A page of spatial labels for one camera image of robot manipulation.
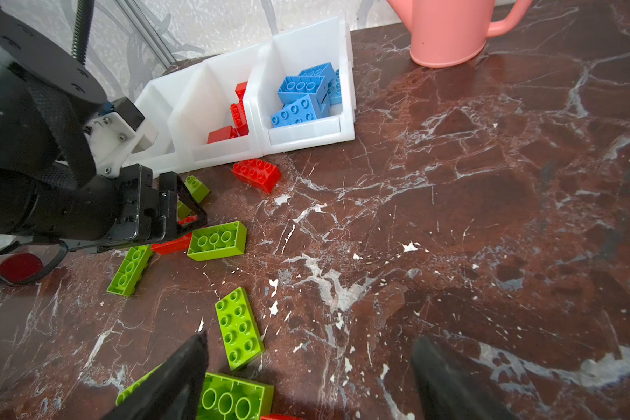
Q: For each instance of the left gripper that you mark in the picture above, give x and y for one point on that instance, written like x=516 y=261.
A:
x=127 y=211

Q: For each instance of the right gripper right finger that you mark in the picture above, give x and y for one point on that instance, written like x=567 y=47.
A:
x=446 y=391

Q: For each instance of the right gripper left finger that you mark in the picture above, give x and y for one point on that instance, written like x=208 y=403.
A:
x=173 y=390

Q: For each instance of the green brick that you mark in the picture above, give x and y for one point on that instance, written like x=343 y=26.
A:
x=123 y=395
x=199 y=192
x=242 y=340
x=131 y=271
x=229 y=397

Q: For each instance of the green brick bottom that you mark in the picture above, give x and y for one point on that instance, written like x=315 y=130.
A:
x=123 y=395

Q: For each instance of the green brick studs-down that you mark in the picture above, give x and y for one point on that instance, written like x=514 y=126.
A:
x=216 y=242

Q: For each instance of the blue brick bottom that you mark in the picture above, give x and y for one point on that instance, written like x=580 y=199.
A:
x=306 y=109

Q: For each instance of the blue brick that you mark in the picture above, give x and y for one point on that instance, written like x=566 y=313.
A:
x=334 y=89
x=306 y=109
x=294 y=87
x=325 y=70

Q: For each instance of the red tall brick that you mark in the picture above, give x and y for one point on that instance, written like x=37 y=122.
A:
x=225 y=133

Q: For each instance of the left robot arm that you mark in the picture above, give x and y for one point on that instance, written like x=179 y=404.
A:
x=65 y=176

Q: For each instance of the left white bin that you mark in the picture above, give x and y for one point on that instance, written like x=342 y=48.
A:
x=157 y=102

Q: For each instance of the white bin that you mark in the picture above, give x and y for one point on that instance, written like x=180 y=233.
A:
x=288 y=54
x=204 y=106
x=157 y=102

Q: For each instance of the middle white bin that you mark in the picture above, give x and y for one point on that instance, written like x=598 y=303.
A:
x=204 y=106

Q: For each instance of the red cylinder tool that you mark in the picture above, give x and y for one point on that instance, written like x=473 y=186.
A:
x=24 y=264

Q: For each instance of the right white bin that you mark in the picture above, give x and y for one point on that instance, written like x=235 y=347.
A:
x=288 y=54

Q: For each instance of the pink watering can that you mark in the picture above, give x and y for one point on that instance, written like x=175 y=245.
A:
x=447 y=33

